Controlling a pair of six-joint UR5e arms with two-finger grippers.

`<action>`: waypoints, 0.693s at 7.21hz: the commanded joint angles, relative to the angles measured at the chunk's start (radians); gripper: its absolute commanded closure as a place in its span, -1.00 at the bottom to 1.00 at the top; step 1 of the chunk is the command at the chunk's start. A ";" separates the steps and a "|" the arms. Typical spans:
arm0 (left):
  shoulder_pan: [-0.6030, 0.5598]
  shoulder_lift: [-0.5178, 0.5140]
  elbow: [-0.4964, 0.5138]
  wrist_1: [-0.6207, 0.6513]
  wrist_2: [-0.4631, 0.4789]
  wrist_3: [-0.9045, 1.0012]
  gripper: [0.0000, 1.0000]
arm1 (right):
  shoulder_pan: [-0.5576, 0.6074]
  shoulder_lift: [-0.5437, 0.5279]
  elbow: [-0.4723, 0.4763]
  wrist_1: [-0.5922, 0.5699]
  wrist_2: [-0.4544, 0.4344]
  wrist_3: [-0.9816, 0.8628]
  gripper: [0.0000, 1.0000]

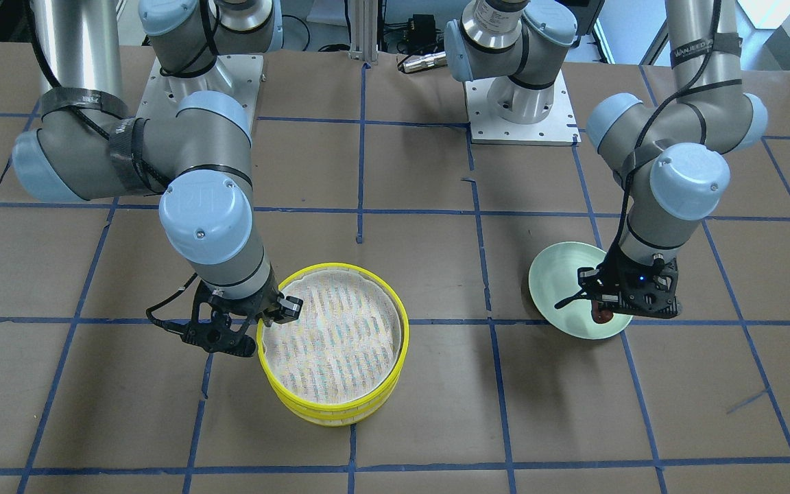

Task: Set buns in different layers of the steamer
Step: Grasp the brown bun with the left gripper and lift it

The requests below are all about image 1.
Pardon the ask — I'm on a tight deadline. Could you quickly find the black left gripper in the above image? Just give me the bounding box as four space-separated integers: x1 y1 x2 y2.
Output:
554 247 681 319

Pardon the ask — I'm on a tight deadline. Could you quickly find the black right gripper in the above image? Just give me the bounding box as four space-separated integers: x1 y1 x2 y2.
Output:
181 273 304 357

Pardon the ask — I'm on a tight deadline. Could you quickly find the brown bun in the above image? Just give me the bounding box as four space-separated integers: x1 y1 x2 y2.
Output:
590 301 614 325

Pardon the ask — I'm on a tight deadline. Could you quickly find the yellow steamer layer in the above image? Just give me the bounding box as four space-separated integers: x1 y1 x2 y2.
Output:
257 262 409 404
267 376 399 427

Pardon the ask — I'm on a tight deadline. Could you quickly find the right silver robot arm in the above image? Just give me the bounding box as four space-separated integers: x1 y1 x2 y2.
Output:
10 1 302 357

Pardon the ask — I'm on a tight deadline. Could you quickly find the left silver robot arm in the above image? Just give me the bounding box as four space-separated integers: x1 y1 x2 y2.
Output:
444 1 769 325

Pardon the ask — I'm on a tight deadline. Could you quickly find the light green plate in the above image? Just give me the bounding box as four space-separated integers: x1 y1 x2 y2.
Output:
529 242 633 340

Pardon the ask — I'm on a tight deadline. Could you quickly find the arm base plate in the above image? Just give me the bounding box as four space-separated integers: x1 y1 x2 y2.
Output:
136 54 264 132
464 72 581 146

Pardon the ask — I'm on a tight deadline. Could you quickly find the aluminium frame post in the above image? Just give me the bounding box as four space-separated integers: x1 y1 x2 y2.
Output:
345 1 384 65

